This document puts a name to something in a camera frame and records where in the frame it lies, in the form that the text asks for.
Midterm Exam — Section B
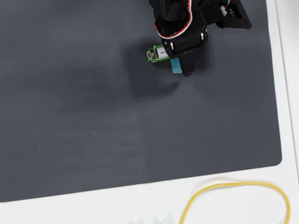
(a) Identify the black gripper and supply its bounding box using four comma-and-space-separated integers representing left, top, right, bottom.
152, 6, 215, 82

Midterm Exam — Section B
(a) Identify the white AA battery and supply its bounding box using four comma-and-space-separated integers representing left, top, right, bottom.
156, 47, 170, 61

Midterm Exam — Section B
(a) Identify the blue tape strip on holder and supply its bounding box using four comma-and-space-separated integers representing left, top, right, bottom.
170, 57, 184, 75

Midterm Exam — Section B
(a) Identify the green battery holder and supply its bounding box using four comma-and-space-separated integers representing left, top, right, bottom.
144, 43, 172, 66

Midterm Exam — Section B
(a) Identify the dark grey textured mat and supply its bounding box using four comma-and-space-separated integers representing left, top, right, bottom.
0, 0, 293, 210

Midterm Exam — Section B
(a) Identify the yellow rubber band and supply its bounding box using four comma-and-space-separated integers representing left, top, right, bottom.
171, 172, 294, 224

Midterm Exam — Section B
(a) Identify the red white black servo cable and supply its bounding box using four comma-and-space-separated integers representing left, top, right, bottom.
150, 0, 203, 42

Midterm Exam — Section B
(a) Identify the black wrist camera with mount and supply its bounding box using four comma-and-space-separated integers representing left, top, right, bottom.
200, 0, 253, 37

